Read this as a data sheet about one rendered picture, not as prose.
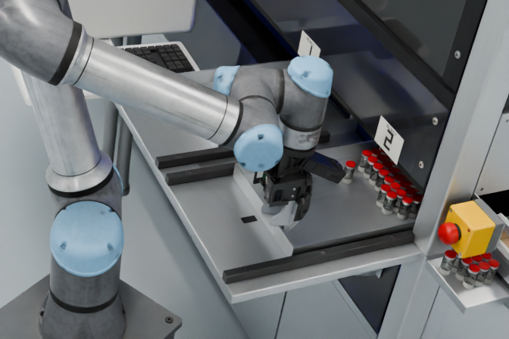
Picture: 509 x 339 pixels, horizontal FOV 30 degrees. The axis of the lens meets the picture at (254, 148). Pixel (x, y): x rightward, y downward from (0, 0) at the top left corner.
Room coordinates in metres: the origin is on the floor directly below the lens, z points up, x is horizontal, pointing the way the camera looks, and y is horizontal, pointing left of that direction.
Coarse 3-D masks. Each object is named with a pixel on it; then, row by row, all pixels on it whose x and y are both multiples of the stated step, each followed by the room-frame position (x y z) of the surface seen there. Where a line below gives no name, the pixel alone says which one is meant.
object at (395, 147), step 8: (384, 120) 1.58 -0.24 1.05; (384, 128) 1.57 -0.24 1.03; (392, 128) 1.55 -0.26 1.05; (376, 136) 1.58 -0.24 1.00; (384, 136) 1.57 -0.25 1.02; (400, 136) 1.53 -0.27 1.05; (392, 144) 1.54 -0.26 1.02; (400, 144) 1.52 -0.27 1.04; (392, 152) 1.53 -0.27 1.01; (400, 152) 1.52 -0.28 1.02
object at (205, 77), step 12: (288, 60) 1.97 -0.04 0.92; (192, 72) 1.84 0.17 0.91; (204, 72) 1.85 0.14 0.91; (204, 84) 1.85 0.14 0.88; (336, 108) 1.85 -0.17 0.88; (324, 120) 1.79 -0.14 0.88; (336, 120) 1.80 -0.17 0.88; (348, 120) 1.76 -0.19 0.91; (336, 132) 1.75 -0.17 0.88; (216, 144) 1.61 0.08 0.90
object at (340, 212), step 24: (360, 144) 1.68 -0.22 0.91; (240, 168) 1.51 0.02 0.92; (312, 192) 1.52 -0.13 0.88; (336, 192) 1.54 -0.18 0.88; (360, 192) 1.55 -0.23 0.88; (264, 216) 1.40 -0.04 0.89; (312, 216) 1.45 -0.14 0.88; (336, 216) 1.46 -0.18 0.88; (360, 216) 1.47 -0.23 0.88; (384, 216) 1.49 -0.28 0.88; (408, 216) 1.50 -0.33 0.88; (288, 240) 1.33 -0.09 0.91; (312, 240) 1.38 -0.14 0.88; (336, 240) 1.36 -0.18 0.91; (360, 240) 1.38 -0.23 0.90
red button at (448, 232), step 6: (450, 222) 1.34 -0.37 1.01; (444, 228) 1.32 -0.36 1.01; (450, 228) 1.32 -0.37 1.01; (456, 228) 1.32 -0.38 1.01; (438, 234) 1.33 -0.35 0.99; (444, 234) 1.32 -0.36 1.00; (450, 234) 1.31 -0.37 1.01; (456, 234) 1.32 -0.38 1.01; (444, 240) 1.31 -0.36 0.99; (450, 240) 1.31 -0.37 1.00; (456, 240) 1.31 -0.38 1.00
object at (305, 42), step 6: (306, 36) 1.86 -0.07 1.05; (300, 42) 1.88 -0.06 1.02; (306, 42) 1.86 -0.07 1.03; (312, 42) 1.84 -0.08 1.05; (300, 48) 1.87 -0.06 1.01; (306, 48) 1.85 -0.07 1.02; (312, 48) 1.83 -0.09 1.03; (318, 48) 1.81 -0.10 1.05; (300, 54) 1.87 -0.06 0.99; (306, 54) 1.85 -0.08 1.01; (312, 54) 1.83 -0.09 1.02; (318, 54) 1.81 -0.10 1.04
